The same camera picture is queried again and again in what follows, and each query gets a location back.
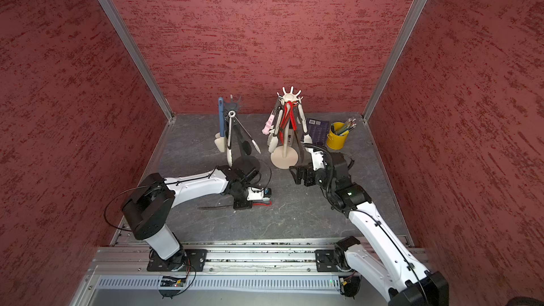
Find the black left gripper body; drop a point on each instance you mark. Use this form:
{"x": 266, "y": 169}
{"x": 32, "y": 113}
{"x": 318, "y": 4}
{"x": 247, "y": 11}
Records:
{"x": 240, "y": 198}

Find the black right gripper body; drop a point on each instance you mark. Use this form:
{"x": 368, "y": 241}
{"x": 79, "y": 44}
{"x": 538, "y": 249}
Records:
{"x": 314, "y": 177}

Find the cream blue handled tongs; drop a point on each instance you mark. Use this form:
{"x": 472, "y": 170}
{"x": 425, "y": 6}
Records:
{"x": 220, "y": 140}

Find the red looped long steel tongs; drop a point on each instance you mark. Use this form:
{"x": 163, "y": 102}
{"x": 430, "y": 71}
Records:
{"x": 288, "y": 155}

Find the pink handled tweezers tongs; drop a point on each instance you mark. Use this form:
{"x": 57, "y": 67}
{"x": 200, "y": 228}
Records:
{"x": 269, "y": 125}

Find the small red silicone tongs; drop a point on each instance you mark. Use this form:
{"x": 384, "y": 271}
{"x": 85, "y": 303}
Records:
{"x": 288, "y": 117}

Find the dark grey utensil rack stand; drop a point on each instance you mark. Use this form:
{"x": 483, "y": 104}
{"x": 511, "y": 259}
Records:
{"x": 232, "y": 104}

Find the scalloped steel serving tongs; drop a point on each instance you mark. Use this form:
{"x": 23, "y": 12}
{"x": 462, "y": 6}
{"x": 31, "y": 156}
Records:
{"x": 274, "y": 137}

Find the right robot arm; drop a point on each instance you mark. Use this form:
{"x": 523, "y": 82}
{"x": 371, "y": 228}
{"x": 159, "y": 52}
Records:
{"x": 392, "y": 270}

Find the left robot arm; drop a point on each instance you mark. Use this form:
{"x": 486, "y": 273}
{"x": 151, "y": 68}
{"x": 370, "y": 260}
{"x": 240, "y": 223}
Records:
{"x": 147, "y": 208}

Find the cream utensil rack stand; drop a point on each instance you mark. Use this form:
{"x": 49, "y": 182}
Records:
{"x": 285, "y": 96}

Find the yellow metal pencil bucket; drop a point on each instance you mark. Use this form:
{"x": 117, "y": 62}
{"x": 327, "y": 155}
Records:
{"x": 335, "y": 141}

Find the purple book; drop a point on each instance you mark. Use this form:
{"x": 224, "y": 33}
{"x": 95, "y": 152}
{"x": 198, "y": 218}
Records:
{"x": 318, "y": 131}

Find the bundle of pencils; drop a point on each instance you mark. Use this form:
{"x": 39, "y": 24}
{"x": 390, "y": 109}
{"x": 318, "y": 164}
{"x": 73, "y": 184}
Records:
{"x": 345, "y": 127}

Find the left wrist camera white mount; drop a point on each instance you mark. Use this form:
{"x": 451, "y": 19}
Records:
{"x": 259, "y": 195}

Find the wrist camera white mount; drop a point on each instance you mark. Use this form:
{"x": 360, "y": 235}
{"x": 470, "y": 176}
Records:
{"x": 317, "y": 157}
{"x": 259, "y": 195}

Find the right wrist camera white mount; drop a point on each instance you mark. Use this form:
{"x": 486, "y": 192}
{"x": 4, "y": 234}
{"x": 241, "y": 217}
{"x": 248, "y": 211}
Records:
{"x": 317, "y": 157}

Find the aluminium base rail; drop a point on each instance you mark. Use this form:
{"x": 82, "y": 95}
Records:
{"x": 260, "y": 266}

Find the aluminium corner post right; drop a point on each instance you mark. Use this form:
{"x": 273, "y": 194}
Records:
{"x": 415, "y": 10}

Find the aluminium corner post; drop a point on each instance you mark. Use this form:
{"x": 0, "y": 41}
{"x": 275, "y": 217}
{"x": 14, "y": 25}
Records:
{"x": 137, "y": 57}
{"x": 415, "y": 10}

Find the aluminium corner post left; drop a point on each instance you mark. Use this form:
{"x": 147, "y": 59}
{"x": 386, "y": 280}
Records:
{"x": 137, "y": 57}

